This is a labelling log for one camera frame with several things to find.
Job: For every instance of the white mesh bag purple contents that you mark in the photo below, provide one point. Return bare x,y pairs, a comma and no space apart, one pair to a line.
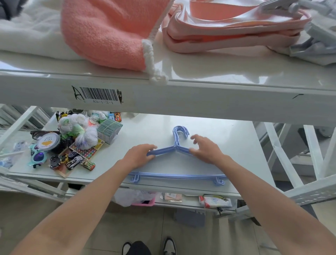
87,139

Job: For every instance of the round tin white lid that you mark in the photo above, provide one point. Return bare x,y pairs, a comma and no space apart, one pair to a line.
47,142

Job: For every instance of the small blue packet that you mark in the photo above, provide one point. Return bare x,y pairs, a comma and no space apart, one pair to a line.
111,116

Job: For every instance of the white metal rack frame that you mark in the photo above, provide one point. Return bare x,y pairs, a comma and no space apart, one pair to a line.
18,126
309,191

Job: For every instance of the person's right shoe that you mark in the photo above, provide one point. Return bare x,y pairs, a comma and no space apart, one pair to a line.
169,247

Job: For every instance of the dark grey floor mat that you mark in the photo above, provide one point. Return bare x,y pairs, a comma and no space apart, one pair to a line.
189,218

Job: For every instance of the green cap bottle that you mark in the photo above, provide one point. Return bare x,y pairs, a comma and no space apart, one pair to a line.
95,117

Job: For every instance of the gathered bunch of blue hangers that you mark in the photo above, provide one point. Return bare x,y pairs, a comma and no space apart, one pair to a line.
165,150

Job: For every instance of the pink fluffy towel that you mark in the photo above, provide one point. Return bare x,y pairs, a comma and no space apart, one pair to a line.
105,34

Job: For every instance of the person's left shoe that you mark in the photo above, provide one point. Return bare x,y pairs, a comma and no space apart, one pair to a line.
126,248

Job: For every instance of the orange toy car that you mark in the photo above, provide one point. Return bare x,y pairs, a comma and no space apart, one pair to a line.
117,117

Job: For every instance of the person's right hand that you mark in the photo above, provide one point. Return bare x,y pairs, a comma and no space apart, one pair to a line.
210,151

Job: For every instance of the person's left forearm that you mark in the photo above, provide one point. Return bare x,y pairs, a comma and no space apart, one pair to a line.
73,210

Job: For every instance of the pile of grey plastic clips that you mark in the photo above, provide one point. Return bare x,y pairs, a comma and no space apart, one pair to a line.
278,5

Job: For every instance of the black bag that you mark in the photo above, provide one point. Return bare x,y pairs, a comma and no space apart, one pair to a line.
8,8

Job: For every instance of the colourful dotted sticker sheet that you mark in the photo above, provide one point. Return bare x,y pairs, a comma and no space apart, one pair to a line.
88,151

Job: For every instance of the teal toy sunglasses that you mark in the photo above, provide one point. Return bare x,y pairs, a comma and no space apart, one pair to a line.
38,157

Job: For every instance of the yellow black toy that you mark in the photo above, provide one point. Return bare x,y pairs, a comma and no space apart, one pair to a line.
61,115

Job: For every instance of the person's black trousers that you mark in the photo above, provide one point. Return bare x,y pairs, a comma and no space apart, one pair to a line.
139,249

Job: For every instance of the white metal shelf board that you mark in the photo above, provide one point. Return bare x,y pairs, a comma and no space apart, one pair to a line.
210,105

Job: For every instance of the white fluffy towel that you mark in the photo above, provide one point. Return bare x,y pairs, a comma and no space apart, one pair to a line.
31,34

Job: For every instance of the person's right forearm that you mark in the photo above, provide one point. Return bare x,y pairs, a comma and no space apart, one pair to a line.
275,205

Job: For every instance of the peach packet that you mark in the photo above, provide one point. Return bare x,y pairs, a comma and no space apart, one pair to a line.
172,197

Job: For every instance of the white table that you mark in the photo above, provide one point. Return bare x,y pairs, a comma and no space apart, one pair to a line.
147,131

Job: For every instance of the yellow toy car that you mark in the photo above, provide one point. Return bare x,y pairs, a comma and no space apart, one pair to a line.
64,158

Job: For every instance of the black sunglasses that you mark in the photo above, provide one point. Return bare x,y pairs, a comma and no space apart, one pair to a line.
36,134

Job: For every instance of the small black toy car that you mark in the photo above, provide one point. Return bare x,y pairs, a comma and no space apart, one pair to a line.
73,154

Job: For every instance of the red green toy car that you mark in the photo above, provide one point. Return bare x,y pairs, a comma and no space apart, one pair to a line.
88,165

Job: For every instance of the pink basket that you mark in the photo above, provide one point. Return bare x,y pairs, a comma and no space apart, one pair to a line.
147,203

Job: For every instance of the barcode sticker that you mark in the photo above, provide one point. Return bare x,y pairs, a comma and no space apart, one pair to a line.
98,94

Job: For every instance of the person's left hand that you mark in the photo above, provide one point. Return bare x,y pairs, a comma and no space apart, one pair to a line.
139,156

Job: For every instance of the person's shoe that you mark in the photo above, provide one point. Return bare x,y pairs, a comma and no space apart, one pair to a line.
126,248
169,247

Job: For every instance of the silver black toy car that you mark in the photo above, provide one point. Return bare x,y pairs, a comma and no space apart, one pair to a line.
73,163

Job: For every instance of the white plastic bag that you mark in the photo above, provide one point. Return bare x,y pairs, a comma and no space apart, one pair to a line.
103,113

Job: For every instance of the black round jar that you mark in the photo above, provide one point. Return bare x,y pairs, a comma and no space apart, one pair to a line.
77,111

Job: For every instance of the white mesh bag green contents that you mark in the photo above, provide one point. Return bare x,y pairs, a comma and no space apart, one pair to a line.
72,124

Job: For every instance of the red white packet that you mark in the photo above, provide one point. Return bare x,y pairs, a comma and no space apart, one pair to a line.
215,202

